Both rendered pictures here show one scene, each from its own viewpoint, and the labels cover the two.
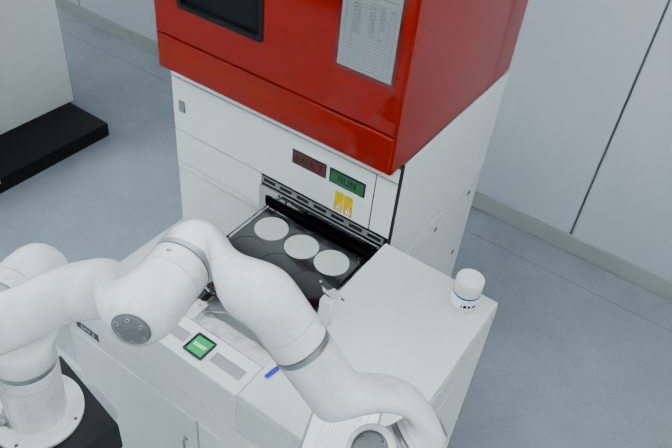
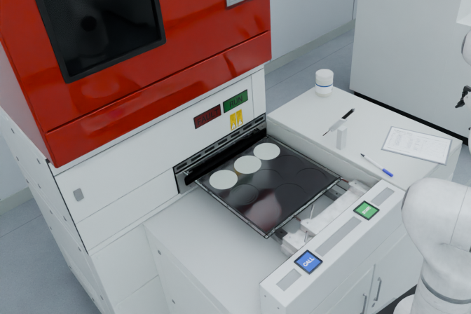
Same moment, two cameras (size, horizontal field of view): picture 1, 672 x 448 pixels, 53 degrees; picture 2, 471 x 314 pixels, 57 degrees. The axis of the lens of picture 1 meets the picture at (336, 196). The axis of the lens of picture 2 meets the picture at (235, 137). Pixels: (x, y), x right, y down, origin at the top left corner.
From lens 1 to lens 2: 160 cm
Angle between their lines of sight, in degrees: 53
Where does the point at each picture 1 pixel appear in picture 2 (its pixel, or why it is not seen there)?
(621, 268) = not seen: hidden behind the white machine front
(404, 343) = (356, 117)
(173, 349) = (370, 226)
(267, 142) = (171, 136)
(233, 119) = (136, 148)
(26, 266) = (457, 186)
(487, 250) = not seen: hidden behind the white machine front
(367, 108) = (251, 23)
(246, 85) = (159, 94)
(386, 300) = (320, 120)
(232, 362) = (378, 194)
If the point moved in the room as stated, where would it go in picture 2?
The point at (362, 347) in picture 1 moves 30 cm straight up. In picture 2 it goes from (361, 133) to (369, 59)
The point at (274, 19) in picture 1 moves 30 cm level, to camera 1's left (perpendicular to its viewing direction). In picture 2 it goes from (172, 12) to (115, 64)
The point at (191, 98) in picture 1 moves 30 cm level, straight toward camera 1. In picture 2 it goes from (86, 176) to (187, 172)
